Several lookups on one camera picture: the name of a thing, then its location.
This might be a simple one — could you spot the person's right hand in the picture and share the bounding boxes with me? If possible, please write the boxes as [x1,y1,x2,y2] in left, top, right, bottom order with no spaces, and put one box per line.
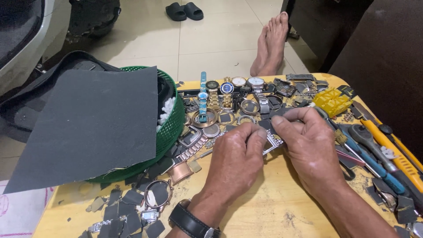
[270,106,345,195]

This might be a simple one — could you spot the person's left hand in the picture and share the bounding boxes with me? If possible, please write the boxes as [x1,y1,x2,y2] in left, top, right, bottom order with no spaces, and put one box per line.
[202,124,269,199]

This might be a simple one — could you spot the silver square rhinestone watch bezel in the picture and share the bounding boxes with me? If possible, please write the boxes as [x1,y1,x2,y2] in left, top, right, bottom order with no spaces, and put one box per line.
[262,128,285,156]

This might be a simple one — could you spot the small black sandpaper piece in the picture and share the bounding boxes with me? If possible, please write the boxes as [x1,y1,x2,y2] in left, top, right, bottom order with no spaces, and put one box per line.
[258,118,275,133]

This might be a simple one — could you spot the copper cushion watch case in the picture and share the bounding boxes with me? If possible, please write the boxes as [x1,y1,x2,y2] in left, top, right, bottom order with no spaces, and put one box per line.
[167,160,194,186]

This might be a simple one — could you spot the rose gold round watch case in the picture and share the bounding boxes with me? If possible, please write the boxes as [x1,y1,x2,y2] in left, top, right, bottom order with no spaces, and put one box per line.
[191,108,219,129]

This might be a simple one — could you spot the yellow plastic watch case holder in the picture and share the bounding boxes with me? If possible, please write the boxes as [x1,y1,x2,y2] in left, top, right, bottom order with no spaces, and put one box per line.
[312,87,354,118]

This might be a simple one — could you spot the silver round watch bezel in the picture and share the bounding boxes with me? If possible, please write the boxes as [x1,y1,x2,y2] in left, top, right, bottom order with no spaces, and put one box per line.
[239,99,261,116]

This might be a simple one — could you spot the grey metal ratchet tool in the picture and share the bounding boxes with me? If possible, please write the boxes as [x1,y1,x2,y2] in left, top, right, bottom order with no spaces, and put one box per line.
[348,124,398,173]

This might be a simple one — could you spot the green plastic mesh basket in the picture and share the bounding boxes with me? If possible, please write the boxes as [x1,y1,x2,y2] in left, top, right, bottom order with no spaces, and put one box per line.
[87,65,186,184]

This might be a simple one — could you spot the black octagonal watch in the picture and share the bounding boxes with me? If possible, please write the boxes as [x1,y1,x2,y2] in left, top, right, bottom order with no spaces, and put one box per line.
[276,81,297,97]

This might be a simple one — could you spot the black leather wristwatch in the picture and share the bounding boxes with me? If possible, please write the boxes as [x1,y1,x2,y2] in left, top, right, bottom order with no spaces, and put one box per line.
[168,199,221,238]

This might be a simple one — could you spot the gold watch with blue dial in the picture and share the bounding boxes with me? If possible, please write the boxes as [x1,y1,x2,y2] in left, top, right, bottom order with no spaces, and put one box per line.
[220,77,235,110]

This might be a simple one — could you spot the gold watch with dark dial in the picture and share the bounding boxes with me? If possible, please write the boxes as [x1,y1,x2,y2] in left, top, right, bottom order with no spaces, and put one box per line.
[205,80,221,112]

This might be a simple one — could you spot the grey metal watch band piece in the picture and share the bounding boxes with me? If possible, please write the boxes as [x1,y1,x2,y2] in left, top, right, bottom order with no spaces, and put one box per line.
[286,73,315,81]

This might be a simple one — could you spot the silver watch with white dial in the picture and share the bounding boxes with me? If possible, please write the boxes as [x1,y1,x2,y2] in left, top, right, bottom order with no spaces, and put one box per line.
[247,76,270,115]

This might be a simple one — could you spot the gold watch with white dial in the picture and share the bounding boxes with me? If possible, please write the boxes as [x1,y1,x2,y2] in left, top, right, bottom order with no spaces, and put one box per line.
[231,76,248,88]

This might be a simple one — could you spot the white foam pieces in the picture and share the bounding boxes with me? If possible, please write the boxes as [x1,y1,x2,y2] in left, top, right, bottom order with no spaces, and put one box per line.
[158,97,176,126]

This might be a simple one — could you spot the yellow utility knife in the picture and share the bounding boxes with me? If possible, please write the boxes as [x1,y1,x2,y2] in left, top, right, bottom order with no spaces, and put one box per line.
[360,118,423,194]

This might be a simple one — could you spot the small silver square watch case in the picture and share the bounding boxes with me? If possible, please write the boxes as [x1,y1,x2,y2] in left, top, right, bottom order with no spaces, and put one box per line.
[140,209,161,223]

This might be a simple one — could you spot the person's bare feet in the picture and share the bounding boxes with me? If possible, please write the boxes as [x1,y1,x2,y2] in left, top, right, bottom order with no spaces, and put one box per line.
[250,11,289,77]

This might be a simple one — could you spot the heap of grey sandpaper scraps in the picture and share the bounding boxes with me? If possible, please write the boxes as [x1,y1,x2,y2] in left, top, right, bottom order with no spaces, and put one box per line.
[78,185,166,238]

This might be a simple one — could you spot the dark brown furniture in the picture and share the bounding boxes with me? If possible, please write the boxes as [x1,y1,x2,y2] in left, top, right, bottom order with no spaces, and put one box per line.
[281,0,423,161]

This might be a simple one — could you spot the large dark grey sandpaper sheet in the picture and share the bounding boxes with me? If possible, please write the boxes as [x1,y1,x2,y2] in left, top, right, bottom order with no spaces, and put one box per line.
[3,66,158,195]

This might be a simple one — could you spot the black slide sandal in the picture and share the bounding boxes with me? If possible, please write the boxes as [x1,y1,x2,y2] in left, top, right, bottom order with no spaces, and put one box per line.
[183,2,204,21]
[165,3,187,22]

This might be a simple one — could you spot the black scooter tyre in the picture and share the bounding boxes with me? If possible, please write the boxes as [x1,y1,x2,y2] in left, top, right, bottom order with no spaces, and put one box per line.
[67,0,121,37]

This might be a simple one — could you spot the black fabric bag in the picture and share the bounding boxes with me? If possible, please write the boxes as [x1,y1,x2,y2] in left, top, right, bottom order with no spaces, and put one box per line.
[0,50,123,143]

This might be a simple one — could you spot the pink patterned cloth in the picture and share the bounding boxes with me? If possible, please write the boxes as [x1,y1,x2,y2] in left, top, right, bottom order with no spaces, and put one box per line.
[0,180,55,238]

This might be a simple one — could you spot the white scooter body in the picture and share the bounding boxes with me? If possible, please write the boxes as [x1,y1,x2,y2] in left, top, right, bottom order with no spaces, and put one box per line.
[0,0,72,97]

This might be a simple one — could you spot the rose gold watch bracelet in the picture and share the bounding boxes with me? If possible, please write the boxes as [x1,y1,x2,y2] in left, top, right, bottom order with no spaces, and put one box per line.
[178,134,211,163]

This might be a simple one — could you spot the blue strap wristwatch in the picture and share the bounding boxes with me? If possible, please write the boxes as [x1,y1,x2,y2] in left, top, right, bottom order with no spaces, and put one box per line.
[197,71,210,124]

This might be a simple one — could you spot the blue handled screwdriver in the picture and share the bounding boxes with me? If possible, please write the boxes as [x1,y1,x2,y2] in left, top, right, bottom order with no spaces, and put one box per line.
[336,127,406,195]

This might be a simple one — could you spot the rose gold ring watch case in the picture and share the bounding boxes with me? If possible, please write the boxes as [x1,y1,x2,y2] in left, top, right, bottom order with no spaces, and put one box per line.
[142,179,173,209]

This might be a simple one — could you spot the silver bracelet segment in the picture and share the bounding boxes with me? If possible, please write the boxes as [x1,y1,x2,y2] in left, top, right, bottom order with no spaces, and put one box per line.
[87,216,128,234]

